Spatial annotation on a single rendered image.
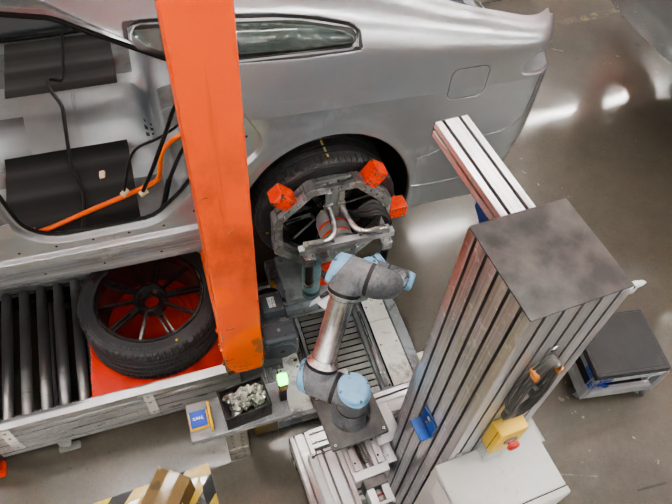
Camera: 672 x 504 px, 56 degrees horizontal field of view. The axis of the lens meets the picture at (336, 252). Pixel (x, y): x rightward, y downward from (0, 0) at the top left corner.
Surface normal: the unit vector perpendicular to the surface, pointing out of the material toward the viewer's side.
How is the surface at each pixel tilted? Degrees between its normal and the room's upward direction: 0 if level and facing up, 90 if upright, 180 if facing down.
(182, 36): 90
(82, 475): 0
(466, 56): 80
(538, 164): 0
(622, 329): 0
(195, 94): 90
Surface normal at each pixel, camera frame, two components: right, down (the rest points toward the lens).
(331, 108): 0.30, 0.77
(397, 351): 0.05, -0.59
